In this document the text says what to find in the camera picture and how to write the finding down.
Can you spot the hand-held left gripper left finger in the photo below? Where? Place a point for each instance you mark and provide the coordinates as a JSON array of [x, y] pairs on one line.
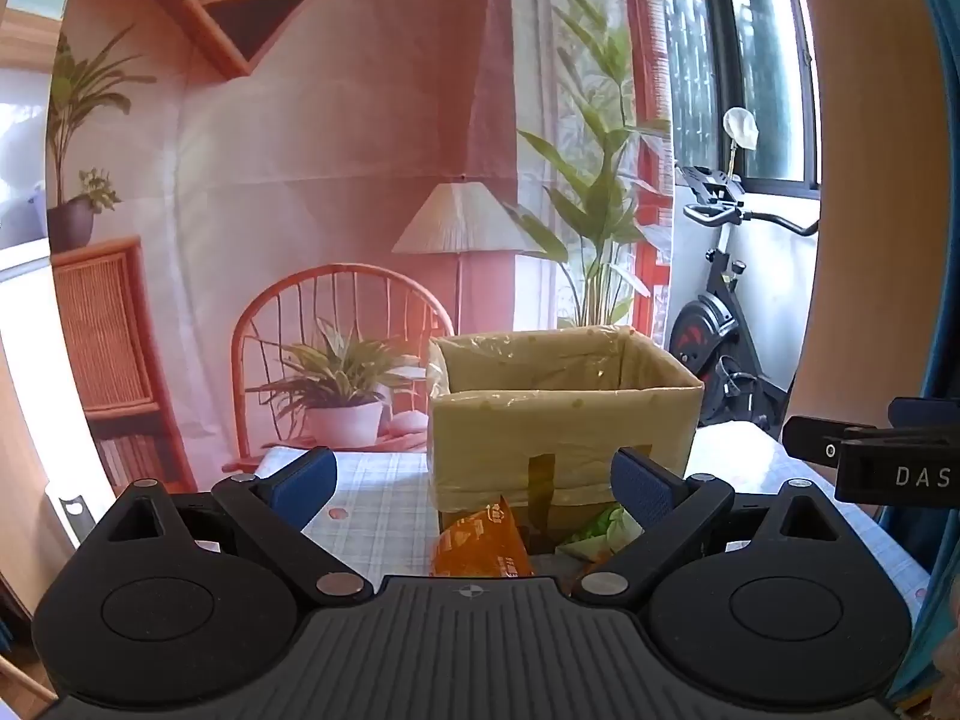
[[307, 481]]

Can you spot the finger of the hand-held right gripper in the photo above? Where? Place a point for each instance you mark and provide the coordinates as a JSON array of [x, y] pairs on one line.
[[814, 439], [926, 412]]

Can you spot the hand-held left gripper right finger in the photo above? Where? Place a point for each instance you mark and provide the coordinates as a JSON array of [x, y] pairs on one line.
[[639, 481]]

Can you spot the cardboard box with plastic liner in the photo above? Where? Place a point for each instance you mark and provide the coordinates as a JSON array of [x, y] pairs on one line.
[[555, 427]]

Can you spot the orange snack packet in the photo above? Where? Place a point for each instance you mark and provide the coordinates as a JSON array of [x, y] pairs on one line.
[[476, 540]]

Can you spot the green snack packet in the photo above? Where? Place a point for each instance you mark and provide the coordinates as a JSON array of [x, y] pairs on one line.
[[604, 529]]

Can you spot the checked tablecloth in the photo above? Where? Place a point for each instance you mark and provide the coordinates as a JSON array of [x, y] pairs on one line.
[[379, 502]]

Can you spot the black exercise bike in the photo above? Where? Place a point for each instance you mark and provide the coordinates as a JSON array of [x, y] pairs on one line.
[[712, 330]]

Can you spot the wooden door panel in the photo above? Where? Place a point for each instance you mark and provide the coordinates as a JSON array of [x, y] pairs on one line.
[[862, 202]]

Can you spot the printed room backdrop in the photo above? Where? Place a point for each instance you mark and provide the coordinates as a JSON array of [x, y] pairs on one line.
[[337, 165]]

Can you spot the dark framed window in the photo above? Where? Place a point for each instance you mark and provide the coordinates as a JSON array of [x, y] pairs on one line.
[[757, 52]]

